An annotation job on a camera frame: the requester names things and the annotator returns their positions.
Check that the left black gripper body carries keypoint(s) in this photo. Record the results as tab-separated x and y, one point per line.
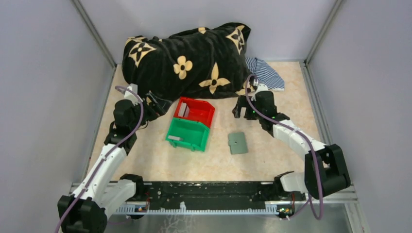
151	113

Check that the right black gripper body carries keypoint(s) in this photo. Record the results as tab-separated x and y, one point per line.
250	113

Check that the sage green card holder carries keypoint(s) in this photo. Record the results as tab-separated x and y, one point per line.
237	143

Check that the red plastic bin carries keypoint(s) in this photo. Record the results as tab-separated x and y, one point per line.
198	111

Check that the green plastic bin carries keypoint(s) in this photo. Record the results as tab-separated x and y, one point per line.
194	134

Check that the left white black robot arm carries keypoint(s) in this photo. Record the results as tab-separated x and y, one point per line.
92	203

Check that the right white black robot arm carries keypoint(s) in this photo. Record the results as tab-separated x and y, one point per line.
325	171

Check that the cards in red bin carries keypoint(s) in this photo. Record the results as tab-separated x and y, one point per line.
183	110

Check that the card in green bin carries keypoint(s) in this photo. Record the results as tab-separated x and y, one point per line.
176	138

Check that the blue striped cloth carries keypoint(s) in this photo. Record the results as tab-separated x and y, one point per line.
265	73

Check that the black floral blanket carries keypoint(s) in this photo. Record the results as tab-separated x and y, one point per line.
200	63

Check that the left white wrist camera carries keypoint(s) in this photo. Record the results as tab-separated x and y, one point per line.
132	90

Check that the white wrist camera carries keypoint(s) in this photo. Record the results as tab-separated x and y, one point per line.
258	87
132	90

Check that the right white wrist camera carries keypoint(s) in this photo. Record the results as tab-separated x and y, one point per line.
258	87

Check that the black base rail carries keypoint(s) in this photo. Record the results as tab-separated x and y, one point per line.
241	195

